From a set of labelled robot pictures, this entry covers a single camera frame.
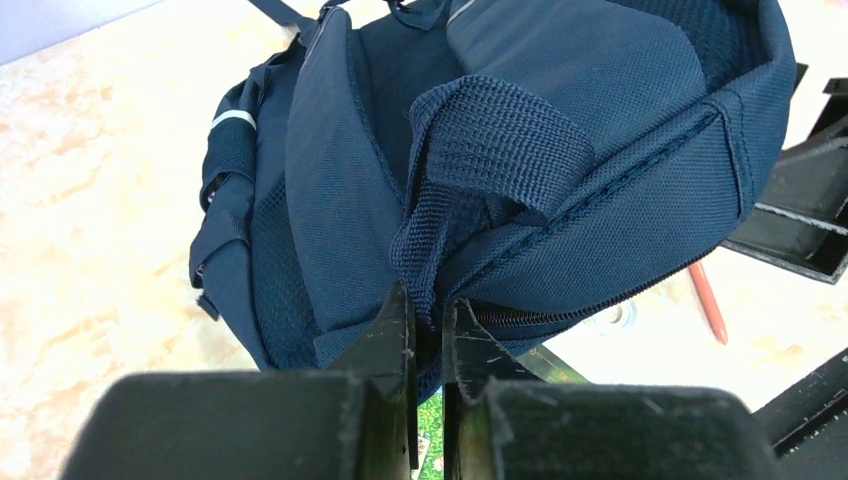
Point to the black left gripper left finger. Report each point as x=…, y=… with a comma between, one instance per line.
x=355, y=419

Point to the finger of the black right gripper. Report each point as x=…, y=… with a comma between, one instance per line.
x=807, y=424
x=800, y=223

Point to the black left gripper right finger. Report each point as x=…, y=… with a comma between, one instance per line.
x=503, y=422

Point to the navy blue student backpack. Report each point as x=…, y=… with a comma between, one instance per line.
x=543, y=160

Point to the orange pen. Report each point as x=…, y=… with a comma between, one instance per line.
x=708, y=302

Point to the clear tape roll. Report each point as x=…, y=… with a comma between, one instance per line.
x=614, y=319

